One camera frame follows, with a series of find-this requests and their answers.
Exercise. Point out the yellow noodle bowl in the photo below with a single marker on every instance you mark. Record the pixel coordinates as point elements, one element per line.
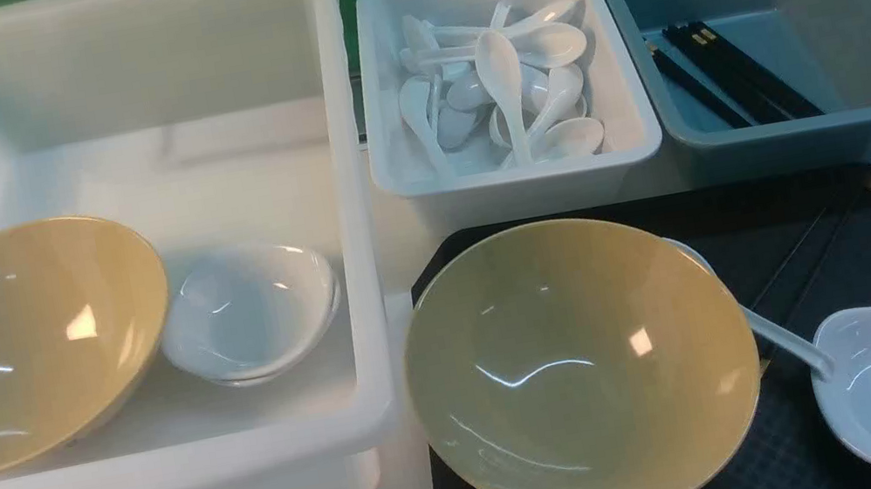
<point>581,354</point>

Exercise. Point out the white soup spoon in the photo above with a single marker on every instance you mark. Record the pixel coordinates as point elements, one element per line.
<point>821,364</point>

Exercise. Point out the yellow bowl in tub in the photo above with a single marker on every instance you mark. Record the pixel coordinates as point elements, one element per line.
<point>83,302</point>

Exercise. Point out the white dish in tub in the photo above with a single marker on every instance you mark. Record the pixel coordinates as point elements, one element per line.
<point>246,309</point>

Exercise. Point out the large white plastic tub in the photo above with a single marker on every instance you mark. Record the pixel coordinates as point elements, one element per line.
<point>201,124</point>

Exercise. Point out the white spoon left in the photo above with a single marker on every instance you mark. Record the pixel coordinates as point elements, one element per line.
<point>413,102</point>

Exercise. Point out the white spoon bin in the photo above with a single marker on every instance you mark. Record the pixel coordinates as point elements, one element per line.
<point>471,129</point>

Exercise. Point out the white spoon bottom right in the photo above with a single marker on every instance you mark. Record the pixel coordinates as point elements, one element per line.
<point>569,138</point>

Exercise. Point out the white spoon centre upright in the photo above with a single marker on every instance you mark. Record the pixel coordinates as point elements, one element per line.
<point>499,70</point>

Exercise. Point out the white spoon right middle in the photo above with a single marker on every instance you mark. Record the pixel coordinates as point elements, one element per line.
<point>565,86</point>

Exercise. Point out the white spoon top right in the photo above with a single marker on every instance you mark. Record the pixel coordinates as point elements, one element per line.
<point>550,46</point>

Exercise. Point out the white spoon upper long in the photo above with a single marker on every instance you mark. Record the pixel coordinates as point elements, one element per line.
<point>463,35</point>

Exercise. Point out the black chopstick left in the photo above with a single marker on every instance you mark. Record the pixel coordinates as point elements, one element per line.
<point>672,71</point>

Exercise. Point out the black chopstick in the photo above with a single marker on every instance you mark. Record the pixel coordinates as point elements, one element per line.
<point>672,71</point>
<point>747,71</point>
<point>705,54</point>

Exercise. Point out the black serving tray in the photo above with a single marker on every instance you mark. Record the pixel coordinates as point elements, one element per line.
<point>794,248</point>

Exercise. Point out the black chopstick middle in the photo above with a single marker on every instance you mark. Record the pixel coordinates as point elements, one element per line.
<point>705,54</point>

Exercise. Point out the black chopstick right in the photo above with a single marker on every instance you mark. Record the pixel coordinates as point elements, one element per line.
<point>747,71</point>

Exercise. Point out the blue-grey chopstick bin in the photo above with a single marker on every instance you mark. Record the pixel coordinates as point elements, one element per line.
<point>822,48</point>

